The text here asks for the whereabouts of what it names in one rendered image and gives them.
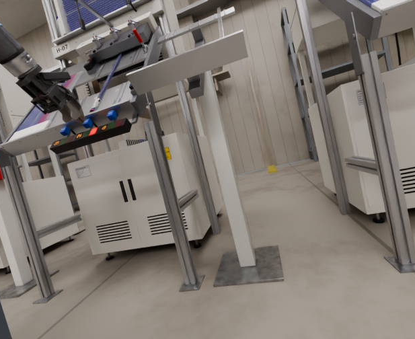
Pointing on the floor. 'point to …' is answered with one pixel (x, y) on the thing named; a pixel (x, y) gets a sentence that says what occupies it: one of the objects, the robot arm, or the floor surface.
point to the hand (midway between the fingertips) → (81, 118)
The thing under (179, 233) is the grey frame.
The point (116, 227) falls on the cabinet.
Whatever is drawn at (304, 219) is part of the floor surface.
